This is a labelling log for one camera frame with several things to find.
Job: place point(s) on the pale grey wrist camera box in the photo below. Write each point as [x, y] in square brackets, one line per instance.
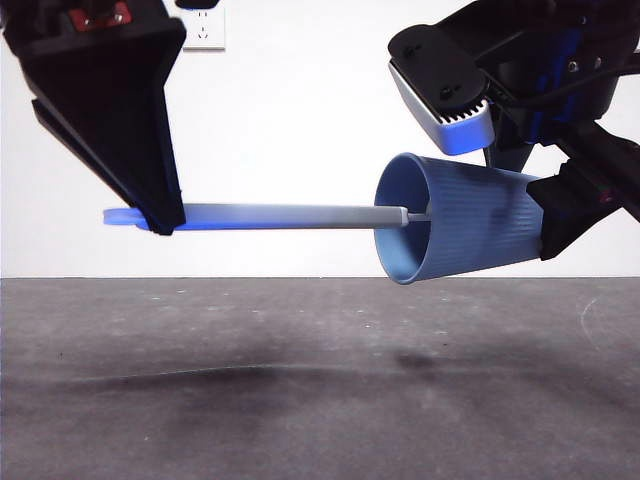
[435, 65]

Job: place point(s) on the blue ribbed plastic cup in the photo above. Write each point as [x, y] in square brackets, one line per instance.
[480, 220]

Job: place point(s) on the white wall socket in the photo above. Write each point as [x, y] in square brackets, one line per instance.
[205, 35]

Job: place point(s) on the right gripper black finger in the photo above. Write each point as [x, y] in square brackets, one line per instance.
[570, 210]
[510, 159]

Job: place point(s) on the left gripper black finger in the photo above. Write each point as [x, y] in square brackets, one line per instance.
[70, 141]
[115, 110]

